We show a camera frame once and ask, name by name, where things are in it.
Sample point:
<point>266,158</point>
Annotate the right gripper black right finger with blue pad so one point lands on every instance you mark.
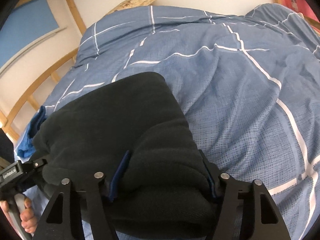
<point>260,217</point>

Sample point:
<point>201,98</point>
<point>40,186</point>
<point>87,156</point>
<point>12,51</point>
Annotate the wooden bunk bed frame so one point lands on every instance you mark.
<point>29,77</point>

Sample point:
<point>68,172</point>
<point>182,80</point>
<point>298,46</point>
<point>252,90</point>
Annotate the blue checked duvet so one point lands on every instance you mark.
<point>248,86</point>

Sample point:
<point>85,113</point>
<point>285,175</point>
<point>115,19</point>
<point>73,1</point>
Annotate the red box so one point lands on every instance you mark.
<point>302,7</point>

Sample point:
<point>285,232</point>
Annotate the folded blue cloth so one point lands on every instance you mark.
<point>25,148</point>

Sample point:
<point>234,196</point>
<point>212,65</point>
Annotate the person's left hand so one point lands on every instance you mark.
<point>28,219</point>

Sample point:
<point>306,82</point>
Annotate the blue window blind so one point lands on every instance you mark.
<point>24,25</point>

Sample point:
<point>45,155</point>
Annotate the beige patterned pillow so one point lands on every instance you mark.
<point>129,4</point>

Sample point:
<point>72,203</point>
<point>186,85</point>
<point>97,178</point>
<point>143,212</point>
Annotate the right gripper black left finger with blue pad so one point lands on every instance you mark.
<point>62,219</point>

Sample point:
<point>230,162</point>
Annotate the black fleece pants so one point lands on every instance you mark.
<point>134,132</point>

